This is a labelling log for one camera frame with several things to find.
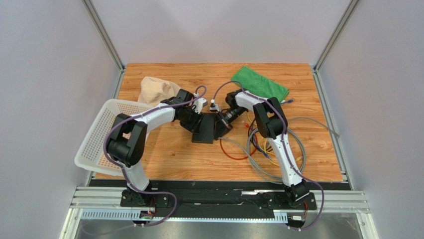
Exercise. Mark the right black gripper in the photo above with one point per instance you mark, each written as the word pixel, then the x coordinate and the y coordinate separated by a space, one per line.
pixel 220 121

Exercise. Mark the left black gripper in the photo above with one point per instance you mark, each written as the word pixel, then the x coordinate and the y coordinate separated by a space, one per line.
pixel 192 127

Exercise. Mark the black network switch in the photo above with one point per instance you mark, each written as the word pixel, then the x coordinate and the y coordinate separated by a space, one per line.
pixel 206 130

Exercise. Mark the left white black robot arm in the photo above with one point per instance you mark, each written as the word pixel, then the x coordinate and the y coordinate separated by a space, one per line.
pixel 124 144

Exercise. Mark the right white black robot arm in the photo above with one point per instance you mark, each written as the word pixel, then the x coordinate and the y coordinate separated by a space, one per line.
pixel 272 125

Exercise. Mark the green cloth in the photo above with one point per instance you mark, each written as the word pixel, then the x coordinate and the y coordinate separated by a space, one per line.
pixel 259 85

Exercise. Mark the beige cloth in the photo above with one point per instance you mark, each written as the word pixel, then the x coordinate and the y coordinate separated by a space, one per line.
pixel 154 90

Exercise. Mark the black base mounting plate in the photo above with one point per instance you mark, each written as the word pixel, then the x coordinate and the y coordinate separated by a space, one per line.
pixel 215 199

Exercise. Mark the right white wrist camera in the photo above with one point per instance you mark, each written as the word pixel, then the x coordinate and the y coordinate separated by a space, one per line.
pixel 214 107

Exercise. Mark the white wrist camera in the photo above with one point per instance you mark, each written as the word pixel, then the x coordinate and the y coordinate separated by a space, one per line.
pixel 214 107
pixel 198 105

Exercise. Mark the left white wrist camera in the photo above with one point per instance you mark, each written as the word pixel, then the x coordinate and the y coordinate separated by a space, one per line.
pixel 198 105

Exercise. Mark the aluminium frame rail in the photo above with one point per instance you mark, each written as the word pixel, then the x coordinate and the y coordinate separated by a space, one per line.
pixel 103 203

